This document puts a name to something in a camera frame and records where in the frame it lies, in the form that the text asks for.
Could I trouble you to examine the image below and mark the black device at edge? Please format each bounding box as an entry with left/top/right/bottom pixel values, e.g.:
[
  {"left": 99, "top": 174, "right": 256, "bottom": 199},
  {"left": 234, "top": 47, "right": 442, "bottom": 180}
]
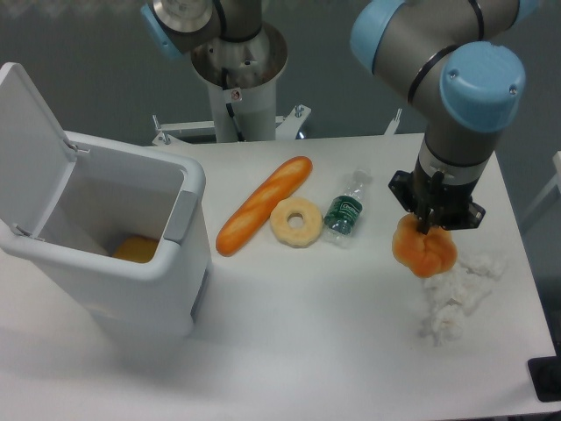
[{"left": 527, "top": 356, "right": 560, "bottom": 403}]

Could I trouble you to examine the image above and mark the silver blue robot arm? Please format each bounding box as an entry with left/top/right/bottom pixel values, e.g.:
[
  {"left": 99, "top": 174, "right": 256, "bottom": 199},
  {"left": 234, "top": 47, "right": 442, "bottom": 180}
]
[{"left": 141, "top": 1, "right": 537, "bottom": 233}]

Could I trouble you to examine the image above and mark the long baguette bread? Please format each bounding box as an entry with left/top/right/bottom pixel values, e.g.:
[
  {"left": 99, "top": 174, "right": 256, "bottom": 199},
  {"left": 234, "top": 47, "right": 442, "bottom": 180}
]
[{"left": 215, "top": 156, "right": 313, "bottom": 256}]

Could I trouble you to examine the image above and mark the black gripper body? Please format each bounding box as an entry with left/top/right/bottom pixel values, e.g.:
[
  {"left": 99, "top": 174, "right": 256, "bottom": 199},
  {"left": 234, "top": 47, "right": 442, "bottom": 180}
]
[{"left": 388, "top": 169, "right": 486, "bottom": 231}]

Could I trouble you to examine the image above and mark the clear green-label water bottle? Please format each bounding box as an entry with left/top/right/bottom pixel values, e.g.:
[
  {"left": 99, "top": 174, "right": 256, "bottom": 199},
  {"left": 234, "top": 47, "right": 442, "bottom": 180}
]
[{"left": 323, "top": 167, "right": 373, "bottom": 249}]

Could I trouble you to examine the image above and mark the white trash can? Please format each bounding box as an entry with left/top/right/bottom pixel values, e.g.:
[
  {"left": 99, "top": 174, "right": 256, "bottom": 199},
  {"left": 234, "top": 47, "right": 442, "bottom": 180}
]
[{"left": 1, "top": 63, "right": 210, "bottom": 336}]

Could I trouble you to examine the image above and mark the crumpled white tissue paper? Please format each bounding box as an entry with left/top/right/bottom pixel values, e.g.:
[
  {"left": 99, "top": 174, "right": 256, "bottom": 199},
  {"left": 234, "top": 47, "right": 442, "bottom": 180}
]
[{"left": 422, "top": 252, "right": 508, "bottom": 346}]

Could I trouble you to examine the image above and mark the yellow bread inside bin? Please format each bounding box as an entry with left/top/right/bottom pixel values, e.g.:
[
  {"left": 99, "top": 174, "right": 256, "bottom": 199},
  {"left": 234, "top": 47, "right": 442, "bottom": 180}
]
[{"left": 112, "top": 235, "right": 159, "bottom": 263}]

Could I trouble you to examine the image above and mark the pale ring donut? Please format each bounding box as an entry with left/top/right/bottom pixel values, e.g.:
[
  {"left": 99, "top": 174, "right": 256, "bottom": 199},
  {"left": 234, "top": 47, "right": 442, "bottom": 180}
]
[{"left": 270, "top": 197, "right": 323, "bottom": 248}]

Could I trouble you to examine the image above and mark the white frame at right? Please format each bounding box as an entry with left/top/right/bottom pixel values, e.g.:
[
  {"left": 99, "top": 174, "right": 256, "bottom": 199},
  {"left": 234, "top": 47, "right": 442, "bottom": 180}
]
[{"left": 519, "top": 151, "right": 560, "bottom": 234}]

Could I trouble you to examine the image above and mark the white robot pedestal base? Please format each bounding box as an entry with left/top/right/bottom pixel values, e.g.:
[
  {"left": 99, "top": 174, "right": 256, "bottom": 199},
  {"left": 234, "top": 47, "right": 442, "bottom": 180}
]
[{"left": 153, "top": 23, "right": 311, "bottom": 145}]

